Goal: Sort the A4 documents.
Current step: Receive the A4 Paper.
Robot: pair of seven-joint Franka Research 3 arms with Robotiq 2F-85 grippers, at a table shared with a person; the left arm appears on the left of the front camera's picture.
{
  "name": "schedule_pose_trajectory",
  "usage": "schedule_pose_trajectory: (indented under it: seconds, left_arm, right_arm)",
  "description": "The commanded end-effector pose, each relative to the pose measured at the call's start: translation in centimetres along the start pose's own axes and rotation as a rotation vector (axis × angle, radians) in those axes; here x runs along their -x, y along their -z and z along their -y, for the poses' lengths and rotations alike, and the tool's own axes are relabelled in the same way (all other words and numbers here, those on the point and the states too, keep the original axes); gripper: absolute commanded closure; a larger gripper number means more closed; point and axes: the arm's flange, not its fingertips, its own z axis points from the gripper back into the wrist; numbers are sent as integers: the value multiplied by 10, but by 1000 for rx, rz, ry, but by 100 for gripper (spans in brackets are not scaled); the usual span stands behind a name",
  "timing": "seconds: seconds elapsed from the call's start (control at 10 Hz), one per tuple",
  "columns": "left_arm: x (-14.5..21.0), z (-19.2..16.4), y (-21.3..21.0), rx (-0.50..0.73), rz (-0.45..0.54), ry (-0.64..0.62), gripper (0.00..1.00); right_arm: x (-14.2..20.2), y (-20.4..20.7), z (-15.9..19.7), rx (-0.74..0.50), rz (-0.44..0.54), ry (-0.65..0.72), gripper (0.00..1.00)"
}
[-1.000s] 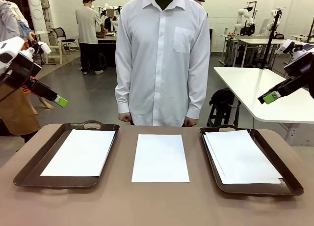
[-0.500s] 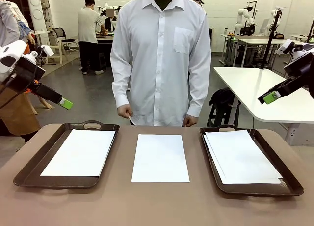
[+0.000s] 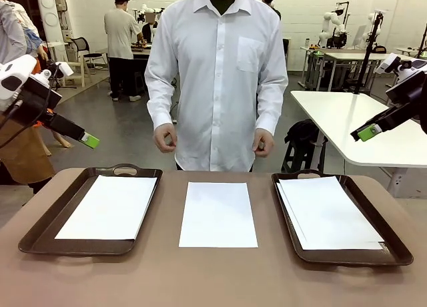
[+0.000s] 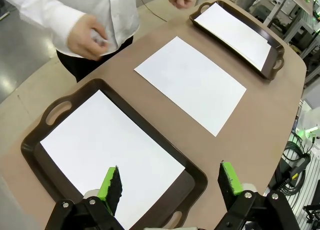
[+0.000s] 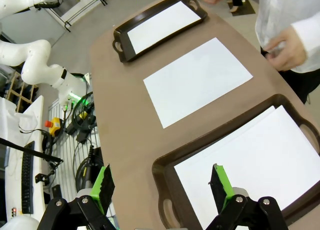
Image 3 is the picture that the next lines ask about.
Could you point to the person in grey t-shirt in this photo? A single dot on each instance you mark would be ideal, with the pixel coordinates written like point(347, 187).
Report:
point(120, 36)

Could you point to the white A4 paper sheet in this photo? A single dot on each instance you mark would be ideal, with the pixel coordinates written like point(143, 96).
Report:
point(330, 213)
point(287, 207)
point(106, 207)

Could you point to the person's right forearm white sleeve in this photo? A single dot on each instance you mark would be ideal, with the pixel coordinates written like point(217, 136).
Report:
point(160, 110)

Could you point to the person's right hand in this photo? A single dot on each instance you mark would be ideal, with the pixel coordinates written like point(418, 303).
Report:
point(165, 138)

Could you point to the white tower air conditioner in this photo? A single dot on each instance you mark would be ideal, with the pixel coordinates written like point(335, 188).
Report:
point(50, 16)

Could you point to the grey background work table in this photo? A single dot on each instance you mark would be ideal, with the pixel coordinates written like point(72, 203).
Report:
point(350, 58)

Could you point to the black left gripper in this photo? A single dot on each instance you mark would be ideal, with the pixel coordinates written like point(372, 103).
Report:
point(36, 100)

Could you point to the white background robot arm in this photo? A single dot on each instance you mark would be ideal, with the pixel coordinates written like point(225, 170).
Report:
point(372, 30)
point(328, 26)

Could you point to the person's left hand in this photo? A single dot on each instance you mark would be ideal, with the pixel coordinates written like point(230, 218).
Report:
point(264, 143)

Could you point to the person in white shirt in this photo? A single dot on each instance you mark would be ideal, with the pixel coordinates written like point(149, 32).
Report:
point(217, 70)

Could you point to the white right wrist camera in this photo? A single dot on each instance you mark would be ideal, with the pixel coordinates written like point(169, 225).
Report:
point(387, 63)

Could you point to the dark background workbench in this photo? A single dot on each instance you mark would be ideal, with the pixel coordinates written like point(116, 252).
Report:
point(141, 53)

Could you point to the black step stool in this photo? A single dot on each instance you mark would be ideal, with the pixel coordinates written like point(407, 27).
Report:
point(298, 157)

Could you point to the white A4 paper stack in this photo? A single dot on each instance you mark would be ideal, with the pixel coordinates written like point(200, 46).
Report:
point(218, 217)

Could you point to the white wooden folding chair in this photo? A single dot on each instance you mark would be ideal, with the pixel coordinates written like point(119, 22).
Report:
point(78, 73)

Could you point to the person in brown apron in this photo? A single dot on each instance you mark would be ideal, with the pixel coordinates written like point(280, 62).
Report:
point(20, 160)

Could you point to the white rounded table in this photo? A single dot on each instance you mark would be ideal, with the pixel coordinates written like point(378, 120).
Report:
point(333, 120)

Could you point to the black tripod pole with camera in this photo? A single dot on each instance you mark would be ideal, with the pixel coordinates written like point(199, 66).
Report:
point(367, 53)

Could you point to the person's left forearm white sleeve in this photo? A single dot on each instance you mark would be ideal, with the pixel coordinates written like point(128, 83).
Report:
point(272, 110)

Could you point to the black mesh office chair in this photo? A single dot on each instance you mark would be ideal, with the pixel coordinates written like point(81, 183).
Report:
point(80, 45)

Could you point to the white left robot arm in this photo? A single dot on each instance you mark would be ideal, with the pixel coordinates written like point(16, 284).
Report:
point(16, 73)

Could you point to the black bag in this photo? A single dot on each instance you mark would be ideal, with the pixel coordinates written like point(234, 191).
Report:
point(302, 130)

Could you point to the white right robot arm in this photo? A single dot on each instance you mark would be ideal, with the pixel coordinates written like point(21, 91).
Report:
point(418, 65)

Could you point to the black background chair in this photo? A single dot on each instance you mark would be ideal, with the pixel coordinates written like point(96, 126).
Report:
point(286, 50)

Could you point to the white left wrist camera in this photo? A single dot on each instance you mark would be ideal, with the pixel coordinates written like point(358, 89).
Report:
point(64, 69)

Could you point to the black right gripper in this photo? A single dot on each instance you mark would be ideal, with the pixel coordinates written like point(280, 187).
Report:
point(415, 96)

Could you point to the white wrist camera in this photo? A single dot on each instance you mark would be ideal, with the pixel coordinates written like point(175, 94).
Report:
point(64, 69)
point(387, 63)

